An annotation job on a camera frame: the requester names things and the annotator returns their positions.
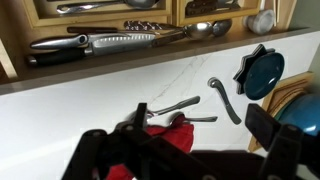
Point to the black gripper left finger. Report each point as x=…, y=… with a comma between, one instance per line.
x=100, y=150

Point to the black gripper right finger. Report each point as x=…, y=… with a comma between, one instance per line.
x=276, y=148

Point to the light wooden drawer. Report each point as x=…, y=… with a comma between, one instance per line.
x=8, y=60

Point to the square wooden trivet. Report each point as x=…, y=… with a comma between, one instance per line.
x=293, y=85

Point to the curved steel utensil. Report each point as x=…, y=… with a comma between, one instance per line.
x=225, y=101

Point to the dark teal star dish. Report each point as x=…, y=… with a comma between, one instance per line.
x=263, y=76

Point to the red cloth potholder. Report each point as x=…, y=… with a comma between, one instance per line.
x=176, y=136

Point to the white round container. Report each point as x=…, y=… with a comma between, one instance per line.
x=261, y=21

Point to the twisted metal utensil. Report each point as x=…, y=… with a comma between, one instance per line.
x=143, y=25

